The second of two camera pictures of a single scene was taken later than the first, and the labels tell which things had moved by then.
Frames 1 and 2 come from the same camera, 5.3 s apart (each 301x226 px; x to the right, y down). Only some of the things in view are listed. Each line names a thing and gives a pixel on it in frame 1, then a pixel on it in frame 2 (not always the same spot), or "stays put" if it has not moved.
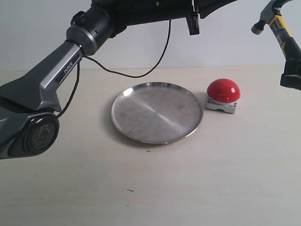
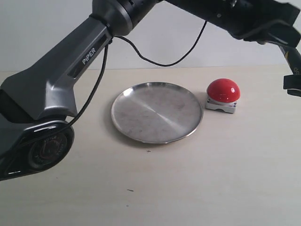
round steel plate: [156, 113] stays put
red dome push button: [223, 93] stays put
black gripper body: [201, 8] -> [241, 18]
